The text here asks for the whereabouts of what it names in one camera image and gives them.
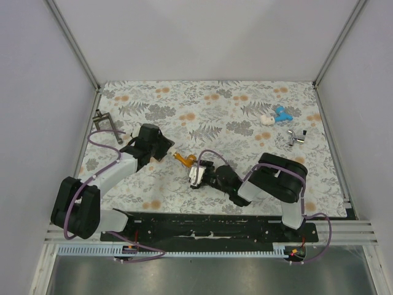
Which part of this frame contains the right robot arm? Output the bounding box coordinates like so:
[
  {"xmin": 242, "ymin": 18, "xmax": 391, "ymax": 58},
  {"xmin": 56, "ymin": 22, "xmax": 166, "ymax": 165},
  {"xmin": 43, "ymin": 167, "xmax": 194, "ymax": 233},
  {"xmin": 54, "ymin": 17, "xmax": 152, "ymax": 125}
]
[{"xmin": 189, "ymin": 153, "xmax": 308, "ymax": 242}]

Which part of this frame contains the white slotted cable duct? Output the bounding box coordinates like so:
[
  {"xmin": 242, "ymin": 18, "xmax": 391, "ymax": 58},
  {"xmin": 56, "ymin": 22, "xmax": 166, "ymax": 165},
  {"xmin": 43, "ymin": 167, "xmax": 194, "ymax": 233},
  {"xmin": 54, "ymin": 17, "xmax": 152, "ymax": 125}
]
[{"xmin": 57, "ymin": 244, "xmax": 289, "ymax": 258}]

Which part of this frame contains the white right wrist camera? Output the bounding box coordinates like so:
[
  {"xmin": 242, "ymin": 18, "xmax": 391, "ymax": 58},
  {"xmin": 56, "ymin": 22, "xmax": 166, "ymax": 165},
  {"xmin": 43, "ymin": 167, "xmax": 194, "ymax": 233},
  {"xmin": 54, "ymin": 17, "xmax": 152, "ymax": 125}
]
[{"xmin": 189, "ymin": 165, "xmax": 206, "ymax": 189}]

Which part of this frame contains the blue pipe tee fitting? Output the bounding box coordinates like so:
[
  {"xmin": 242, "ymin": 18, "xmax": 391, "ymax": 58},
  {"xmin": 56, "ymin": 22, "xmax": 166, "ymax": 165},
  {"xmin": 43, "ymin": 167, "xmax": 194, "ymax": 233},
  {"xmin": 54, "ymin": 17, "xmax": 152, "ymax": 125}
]
[{"xmin": 274, "ymin": 106, "xmax": 293, "ymax": 122}]

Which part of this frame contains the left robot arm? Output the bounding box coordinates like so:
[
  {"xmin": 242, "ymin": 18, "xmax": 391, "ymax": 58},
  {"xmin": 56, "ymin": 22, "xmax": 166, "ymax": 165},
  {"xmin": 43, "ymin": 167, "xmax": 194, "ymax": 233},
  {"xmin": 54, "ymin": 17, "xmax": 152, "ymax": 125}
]
[{"xmin": 50, "ymin": 124, "xmax": 174, "ymax": 240}]

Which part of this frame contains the chrome faucet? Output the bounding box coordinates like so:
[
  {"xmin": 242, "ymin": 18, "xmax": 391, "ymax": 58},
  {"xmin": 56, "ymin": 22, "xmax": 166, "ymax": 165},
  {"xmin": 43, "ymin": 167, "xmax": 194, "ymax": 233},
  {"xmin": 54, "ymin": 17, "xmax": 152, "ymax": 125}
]
[{"xmin": 287, "ymin": 130, "xmax": 307, "ymax": 146}]

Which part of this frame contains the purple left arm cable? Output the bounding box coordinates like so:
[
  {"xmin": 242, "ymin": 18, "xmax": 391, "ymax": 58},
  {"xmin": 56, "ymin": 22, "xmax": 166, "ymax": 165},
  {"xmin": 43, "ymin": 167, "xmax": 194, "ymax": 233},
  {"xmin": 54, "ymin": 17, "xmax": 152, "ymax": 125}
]
[{"xmin": 63, "ymin": 130, "xmax": 166, "ymax": 265}]

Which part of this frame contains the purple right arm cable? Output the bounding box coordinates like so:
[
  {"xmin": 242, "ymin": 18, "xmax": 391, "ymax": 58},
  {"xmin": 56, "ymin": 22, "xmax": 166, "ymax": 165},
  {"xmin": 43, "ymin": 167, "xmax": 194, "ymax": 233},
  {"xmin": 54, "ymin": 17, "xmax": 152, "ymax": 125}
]
[{"xmin": 196, "ymin": 149, "xmax": 335, "ymax": 265}]

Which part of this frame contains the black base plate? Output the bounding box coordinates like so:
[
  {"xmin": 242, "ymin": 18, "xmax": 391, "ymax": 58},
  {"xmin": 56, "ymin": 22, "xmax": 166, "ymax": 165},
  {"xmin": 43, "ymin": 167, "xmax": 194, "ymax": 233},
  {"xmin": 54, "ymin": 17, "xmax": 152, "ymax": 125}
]
[{"xmin": 99, "ymin": 210, "xmax": 320, "ymax": 251}]

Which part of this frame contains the second white pipe elbow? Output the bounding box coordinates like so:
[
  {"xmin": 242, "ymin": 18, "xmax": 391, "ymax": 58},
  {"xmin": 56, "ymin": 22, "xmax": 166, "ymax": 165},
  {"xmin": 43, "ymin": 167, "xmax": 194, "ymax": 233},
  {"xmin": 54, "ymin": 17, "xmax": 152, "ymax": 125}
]
[{"xmin": 260, "ymin": 114, "xmax": 276, "ymax": 126}]

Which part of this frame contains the floral patterned table mat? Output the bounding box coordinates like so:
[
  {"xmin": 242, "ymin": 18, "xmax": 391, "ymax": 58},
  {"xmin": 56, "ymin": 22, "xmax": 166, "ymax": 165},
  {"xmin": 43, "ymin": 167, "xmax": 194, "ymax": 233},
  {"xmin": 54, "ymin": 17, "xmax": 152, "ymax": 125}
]
[{"xmin": 98, "ymin": 81, "xmax": 346, "ymax": 217}]

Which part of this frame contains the orange faucet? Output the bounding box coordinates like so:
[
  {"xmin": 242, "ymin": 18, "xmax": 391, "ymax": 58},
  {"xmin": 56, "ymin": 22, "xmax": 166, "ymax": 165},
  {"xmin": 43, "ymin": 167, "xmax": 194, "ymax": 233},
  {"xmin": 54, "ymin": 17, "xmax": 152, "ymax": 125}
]
[{"xmin": 173, "ymin": 152, "xmax": 197, "ymax": 168}]

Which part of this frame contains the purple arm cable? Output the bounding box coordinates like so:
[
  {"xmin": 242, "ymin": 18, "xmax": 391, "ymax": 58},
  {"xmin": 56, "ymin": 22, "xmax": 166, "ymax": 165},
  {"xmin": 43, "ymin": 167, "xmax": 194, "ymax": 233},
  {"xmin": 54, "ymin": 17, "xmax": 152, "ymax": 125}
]
[
  {"xmin": 196, "ymin": 149, "xmax": 335, "ymax": 265},
  {"xmin": 63, "ymin": 130, "xmax": 166, "ymax": 265}
]

